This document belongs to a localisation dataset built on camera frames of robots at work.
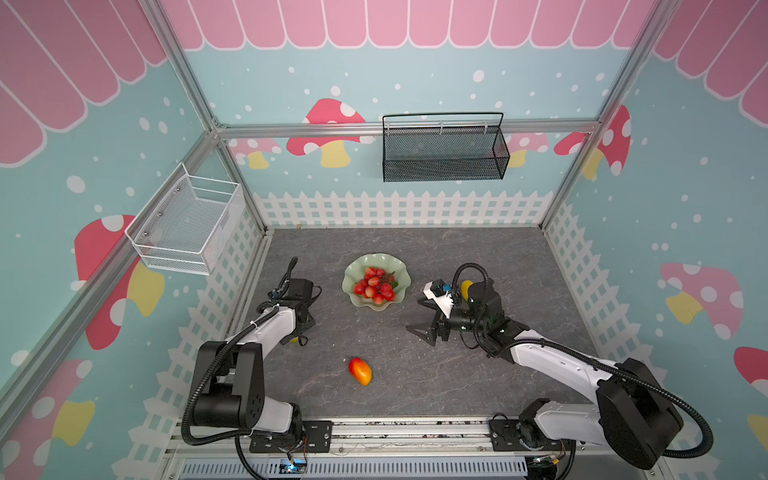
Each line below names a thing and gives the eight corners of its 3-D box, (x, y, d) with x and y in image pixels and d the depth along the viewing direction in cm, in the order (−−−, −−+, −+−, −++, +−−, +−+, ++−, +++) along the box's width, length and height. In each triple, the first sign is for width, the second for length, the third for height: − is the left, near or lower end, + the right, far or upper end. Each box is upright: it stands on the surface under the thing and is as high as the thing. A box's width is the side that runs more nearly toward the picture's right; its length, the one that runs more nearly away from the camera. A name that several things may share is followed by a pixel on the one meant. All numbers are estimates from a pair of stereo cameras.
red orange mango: (347, 369, 87) (345, 364, 84) (358, 358, 89) (356, 353, 86) (364, 388, 84) (363, 384, 81) (375, 377, 86) (375, 372, 83)
